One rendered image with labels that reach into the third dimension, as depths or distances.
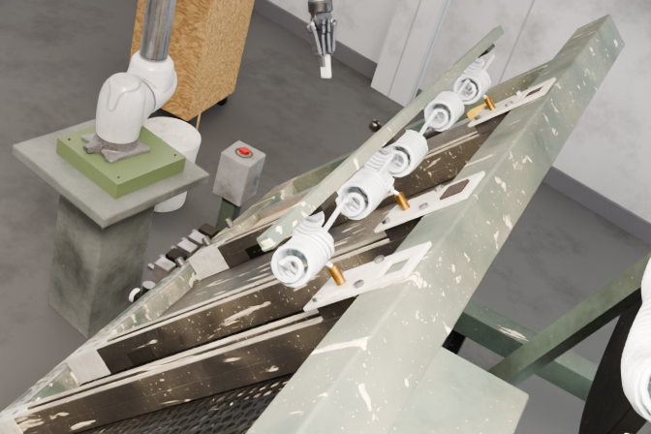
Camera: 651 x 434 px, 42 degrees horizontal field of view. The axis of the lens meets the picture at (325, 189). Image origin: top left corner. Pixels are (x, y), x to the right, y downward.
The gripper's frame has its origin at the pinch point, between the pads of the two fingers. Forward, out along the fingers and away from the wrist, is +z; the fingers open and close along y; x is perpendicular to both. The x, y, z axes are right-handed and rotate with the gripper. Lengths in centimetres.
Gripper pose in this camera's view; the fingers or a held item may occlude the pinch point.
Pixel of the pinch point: (325, 66)
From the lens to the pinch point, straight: 265.4
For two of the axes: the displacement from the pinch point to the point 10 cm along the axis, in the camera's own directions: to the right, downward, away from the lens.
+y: 6.4, -2.9, 7.1
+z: 0.9, 9.5, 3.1
